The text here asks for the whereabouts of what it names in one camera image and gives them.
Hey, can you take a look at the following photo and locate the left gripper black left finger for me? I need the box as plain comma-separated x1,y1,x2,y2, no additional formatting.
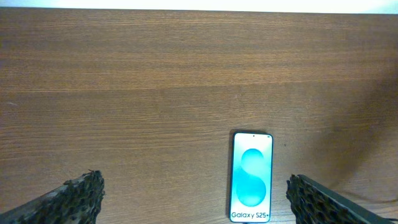
1,170,105,224

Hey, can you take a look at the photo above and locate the blue Galaxy smartphone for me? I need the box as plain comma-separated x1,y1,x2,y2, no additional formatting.
229,131,274,223

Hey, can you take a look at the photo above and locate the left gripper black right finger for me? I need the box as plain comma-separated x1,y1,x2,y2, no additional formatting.
286,174,395,224

